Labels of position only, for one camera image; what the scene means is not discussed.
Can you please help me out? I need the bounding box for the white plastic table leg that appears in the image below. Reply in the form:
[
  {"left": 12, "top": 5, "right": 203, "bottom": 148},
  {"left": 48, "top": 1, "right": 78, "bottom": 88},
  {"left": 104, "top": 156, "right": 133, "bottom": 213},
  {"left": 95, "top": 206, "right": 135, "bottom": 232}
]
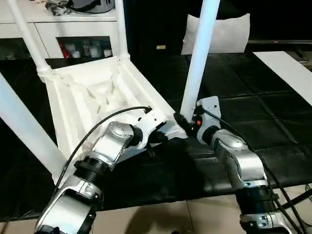
[
  {"left": 114, "top": 0, "right": 130, "bottom": 62},
  {"left": 180, "top": 0, "right": 221, "bottom": 120},
  {"left": 0, "top": 72, "right": 68, "bottom": 181},
  {"left": 7, "top": 0, "right": 54, "bottom": 83}
]

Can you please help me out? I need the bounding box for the white plastic table top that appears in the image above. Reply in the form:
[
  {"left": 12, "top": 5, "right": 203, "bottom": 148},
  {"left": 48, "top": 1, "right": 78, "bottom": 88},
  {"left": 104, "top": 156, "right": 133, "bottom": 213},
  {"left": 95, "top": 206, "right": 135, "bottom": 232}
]
[{"left": 38, "top": 55, "right": 193, "bottom": 181}]

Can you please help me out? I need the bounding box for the black floor mat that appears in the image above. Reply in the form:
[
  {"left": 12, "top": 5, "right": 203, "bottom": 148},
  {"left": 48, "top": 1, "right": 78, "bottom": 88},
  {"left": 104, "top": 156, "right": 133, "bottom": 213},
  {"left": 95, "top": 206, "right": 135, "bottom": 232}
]
[{"left": 0, "top": 52, "right": 312, "bottom": 221}]

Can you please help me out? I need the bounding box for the grey printed cushion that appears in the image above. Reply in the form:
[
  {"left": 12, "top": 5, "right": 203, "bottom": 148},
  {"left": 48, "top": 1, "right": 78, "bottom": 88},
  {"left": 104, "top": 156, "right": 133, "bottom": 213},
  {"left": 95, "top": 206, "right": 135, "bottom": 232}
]
[{"left": 181, "top": 13, "right": 251, "bottom": 55}]

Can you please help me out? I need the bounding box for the white flat panel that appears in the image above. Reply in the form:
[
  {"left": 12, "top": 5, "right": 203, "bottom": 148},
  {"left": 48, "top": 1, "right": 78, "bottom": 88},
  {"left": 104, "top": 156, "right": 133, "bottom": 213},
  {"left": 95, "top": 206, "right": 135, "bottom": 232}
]
[{"left": 252, "top": 51, "right": 312, "bottom": 107}]

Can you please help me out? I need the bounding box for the small red box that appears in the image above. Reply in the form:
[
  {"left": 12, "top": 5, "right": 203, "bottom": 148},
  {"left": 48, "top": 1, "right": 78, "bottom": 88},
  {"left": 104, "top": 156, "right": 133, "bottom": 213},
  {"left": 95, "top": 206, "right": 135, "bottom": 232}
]
[{"left": 59, "top": 42, "right": 68, "bottom": 59}]

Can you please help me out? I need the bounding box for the white glass-door cabinet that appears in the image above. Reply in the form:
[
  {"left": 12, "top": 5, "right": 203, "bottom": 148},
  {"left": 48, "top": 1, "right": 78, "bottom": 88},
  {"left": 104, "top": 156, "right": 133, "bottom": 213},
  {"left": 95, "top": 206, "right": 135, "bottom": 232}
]
[{"left": 0, "top": 0, "right": 117, "bottom": 59}]

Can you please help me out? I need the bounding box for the grey round bag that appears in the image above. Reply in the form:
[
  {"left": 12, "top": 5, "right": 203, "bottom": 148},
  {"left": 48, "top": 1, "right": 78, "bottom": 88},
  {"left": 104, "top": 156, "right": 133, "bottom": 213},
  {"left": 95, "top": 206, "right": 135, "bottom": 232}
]
[{"left": 69, "top": 0, "right": 117, "bottom": 14}]

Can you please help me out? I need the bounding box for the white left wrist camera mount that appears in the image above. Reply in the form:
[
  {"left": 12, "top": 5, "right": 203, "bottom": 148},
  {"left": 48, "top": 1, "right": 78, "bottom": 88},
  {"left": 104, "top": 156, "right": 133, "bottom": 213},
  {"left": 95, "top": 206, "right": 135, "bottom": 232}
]
[{"left": 136, "top": 107, "right": 169, "bottom": 150}]

